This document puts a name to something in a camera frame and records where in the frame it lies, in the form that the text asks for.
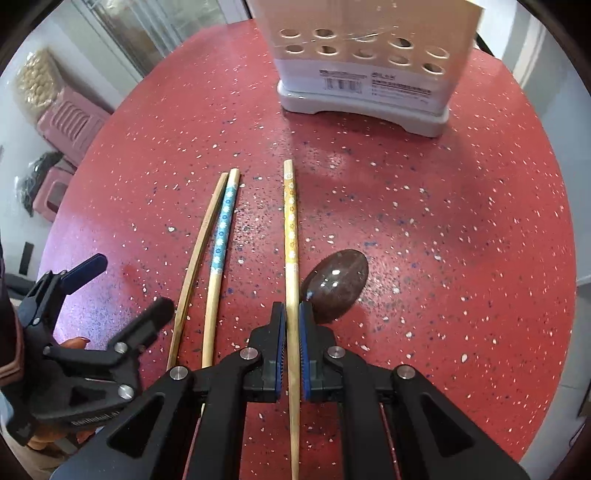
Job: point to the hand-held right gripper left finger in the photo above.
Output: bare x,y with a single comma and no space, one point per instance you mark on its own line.
280,350

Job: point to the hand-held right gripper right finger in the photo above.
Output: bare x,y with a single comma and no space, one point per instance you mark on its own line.
304,350

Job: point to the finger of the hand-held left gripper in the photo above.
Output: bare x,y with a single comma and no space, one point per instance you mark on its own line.
147,318
87,267

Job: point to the plain wooden chopstick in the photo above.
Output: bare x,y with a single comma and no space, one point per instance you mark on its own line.
196,272

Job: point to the yellow patterned wooden chopstick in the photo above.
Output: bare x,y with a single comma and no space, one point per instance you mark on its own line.
290,230

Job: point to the blue patterned wooden chopstick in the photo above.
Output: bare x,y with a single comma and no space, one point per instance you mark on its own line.
225,221

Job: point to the beige perforated utensil holder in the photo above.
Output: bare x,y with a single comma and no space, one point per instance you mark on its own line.
369,97

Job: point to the person's left hand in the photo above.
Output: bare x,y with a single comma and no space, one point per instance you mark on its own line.
76,344

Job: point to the small black flat object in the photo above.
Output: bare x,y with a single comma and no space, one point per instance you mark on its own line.
27,256

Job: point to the pink plastic stool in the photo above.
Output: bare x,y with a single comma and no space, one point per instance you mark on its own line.
53,194

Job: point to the dark plastic bag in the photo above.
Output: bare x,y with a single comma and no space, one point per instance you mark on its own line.
37,173

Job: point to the stack of pink plastic stools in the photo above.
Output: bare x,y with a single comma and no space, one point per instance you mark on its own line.
74,124

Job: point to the clear bag of white balls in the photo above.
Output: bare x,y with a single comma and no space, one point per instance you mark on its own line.
34,87

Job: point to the glass sliding door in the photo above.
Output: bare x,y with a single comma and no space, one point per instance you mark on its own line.
152,27

